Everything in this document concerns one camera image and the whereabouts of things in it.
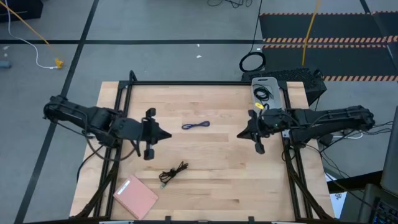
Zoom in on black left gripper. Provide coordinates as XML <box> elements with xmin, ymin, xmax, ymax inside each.
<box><xmin>137</xmin><ymin>107</ymin><xmax>173</xmax><ymax>161</ymax></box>

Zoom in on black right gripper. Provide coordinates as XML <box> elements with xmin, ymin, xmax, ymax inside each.
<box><xmin>236</xmin><ymin>108</ymin><xmax>283</xmax><ymax>156</ymax></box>

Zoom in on purple USB-C cable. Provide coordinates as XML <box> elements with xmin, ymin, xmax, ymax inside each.
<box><xmin>181</xmin><ymin>120</ymin><xmax>211</xmax><ymax>131</ymax></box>

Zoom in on black USB-C cable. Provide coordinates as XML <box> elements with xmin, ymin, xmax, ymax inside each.
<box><xmin>158</xmin><ymin>161</ymin><xmax>190</xmax><ymax>190</ymax></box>
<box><xmin>253</xmin><ymin>86</ymin><xmax>275</xmax><ymax>103</ymax></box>

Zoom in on white plastic bin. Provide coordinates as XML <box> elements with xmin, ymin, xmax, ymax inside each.
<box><xmin>250</xmin><ymin>77</ymin><xmax>286</xmax><ymax>112</ymax></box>

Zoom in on pink notebook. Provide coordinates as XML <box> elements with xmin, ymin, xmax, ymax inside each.
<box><xmin>113</xmin><ymin>174</ymin><xmax>159</xmax><ymax>221</ymax></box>

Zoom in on black perforated box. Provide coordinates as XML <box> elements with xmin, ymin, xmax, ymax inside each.
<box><xmin>241</xmin><ymin>67</ymin><xmax>328</xmax><ymax>106</ymax></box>

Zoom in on black power adapter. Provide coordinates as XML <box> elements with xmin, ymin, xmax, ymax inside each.
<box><xmin>318</xmin><ymin>133</ymin><xmax>334</xmax><ymax>147</ymax></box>

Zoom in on white paper sheet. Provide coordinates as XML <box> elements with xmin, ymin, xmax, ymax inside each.
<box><xmin>325</xmin><ymin>172</ymin><xmax>346</xmax><ymax>218</ymax></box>

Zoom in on black hazard-striped floor mat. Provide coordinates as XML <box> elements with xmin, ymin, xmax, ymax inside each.
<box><xmin>259</xmin><ymin>11</ymin><xmax>398</xmax><ymax>82</ymax></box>

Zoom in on grey monitor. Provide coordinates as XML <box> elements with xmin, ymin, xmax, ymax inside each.
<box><xmin>380</xmin><ymin>105</ymin><xmax>398</xmax><ymax>197</ymax></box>

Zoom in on black keyboard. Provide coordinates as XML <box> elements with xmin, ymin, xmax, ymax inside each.
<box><xmin>371</xmin><ymin>198</ymin><xmax>398</xmax><ymax>224</ymax></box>

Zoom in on black cabinet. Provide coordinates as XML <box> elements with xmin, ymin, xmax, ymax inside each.
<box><xmin>0</xmin><ymin>0</ymin><xmax>44</xmax><ymax>23</ymax></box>

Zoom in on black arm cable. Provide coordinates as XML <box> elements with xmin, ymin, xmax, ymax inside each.
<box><xmin>76</xmin><ymin>121</ymin><xmax>141</xmax><ymax>183</ymax></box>

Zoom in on black aluminium table frame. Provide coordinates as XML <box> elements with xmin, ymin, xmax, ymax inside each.
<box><xmin>70</xmin><ymin>70</ymin><xmax>336</xmax><ymax>224</ymax></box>

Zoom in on black hanging cable with coil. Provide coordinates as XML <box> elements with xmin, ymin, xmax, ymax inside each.
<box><xmin>238</xmin><ymin>0</ymin><xmax>267</xmax><ymax>73</ymax></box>

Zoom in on white power cable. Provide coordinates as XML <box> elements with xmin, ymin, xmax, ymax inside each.
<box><xmin>332</xmin><ymin>131</ymin><xmax>364</xmax><ymax>140</ymax></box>

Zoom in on thick yellow hanging cable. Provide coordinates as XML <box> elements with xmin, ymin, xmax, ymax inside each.
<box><xmin>302</xmin><ymin>0</ymin><xmax>322</xmax><ymax>67</ymax></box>

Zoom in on black cable bundle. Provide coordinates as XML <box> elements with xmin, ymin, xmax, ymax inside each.
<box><xmin>310</xmin><ymin>119</ymin><xmax>394</xmax><ymax>162</ymax></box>

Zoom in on black floor cables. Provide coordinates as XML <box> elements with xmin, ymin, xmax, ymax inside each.
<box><xmin>206</xmin><ymin>0</ymin><xmax>253</xmax><ymax>9</ymax></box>

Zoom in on white floor cable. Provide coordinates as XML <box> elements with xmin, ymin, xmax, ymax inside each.
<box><xmin>3</xmin><ymin>0</ymin><xmax>58</xmax><ymax>70</ymax></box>

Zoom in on yellow floor cable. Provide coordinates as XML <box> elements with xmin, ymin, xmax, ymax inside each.
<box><xmin>0</xmin><ymin>1</ymin><xmax>62</xmax><ymax>65</ymax></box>

